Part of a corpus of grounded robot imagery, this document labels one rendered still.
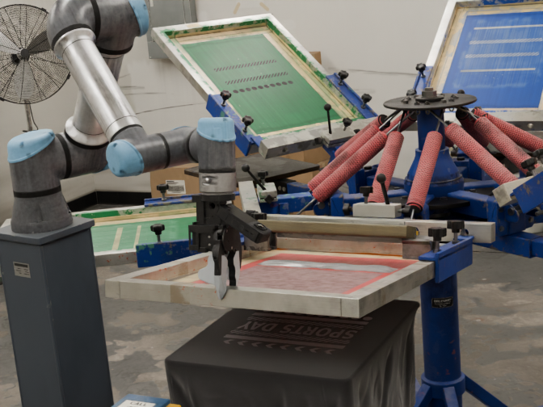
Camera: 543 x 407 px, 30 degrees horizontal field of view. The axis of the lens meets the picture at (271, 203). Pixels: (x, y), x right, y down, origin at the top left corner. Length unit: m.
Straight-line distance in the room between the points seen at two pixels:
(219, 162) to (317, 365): 0.49
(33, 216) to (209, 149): 0.65
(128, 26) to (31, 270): 0.65
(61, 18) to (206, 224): 0.55
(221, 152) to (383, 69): 4.89
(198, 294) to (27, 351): 0.69
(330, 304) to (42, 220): 0.86
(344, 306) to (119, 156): 0.53
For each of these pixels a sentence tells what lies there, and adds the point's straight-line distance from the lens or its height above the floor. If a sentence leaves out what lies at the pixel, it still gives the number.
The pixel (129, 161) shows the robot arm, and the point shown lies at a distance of 2.02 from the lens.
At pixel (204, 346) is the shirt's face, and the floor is 0.95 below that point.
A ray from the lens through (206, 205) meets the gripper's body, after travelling 2.06.
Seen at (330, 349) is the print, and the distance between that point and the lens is 2.26.
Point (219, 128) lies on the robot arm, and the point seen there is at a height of 1.48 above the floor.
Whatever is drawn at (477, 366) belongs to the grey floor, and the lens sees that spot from 4.54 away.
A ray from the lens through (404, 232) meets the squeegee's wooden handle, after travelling 2.47.
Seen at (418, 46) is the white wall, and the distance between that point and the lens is 6.76.
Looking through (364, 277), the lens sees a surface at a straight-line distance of 2.37.
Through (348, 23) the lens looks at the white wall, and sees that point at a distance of 6.91.
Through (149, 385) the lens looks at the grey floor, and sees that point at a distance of 4.60.
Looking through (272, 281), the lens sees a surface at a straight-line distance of 2.33.
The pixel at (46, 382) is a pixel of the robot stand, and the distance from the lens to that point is 2.63.
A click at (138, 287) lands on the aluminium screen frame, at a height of 1.15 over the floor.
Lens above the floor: 1.80
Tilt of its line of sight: 14 degrees down
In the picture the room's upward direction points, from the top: 5 degrees counter-clockwise
